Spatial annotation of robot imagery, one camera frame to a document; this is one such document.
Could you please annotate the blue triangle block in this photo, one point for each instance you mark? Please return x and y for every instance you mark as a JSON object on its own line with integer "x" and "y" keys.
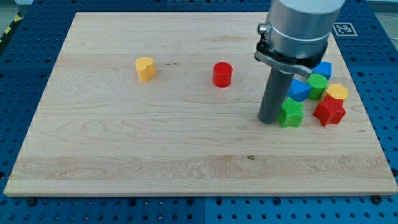
{"x": 299, "y": 91}

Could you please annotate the green cylinder block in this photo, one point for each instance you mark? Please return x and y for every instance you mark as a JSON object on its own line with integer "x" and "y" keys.
{"x": 318, "y": 84}

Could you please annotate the fiducial marker tag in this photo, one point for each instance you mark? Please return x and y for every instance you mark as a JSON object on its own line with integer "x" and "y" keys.
{"x": 344, "y": 29}

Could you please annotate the wooden board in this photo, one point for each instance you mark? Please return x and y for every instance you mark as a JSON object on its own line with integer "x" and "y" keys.
{"x": 100, "y": 132}

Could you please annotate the yellow hexagon block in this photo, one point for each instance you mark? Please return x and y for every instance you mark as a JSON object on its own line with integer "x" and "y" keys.
{"x": 336, "y": 91}

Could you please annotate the red star block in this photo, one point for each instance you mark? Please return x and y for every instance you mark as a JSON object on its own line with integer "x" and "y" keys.
{"x": 329, "y": 111}

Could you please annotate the blue pentagon block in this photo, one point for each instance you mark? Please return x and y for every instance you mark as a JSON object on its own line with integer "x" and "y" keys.
{"x": 324, "y": 68}

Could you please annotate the yellow heart block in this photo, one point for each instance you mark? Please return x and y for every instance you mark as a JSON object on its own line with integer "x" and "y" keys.
{"x": 145, "y": 68}

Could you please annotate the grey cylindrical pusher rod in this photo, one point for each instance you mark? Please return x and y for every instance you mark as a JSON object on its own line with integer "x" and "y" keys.
{"x": 276, "y": 90}

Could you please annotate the red cylinder block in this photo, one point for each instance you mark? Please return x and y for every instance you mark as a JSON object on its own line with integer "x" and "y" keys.
{"x": 222, "y": 74}

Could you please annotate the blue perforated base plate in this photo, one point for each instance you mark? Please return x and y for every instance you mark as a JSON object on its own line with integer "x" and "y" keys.
{"x": 27, "y": 60}

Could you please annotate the green star block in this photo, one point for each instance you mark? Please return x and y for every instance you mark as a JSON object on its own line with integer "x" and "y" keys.
{"x": 291, "y": 113}

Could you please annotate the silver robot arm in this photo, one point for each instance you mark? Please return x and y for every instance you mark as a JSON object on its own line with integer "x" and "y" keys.
{"x": 294, "y": 36}

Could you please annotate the yellow black hazard tape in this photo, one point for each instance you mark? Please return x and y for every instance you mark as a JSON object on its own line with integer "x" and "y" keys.
{"x": 10, "y": 30}

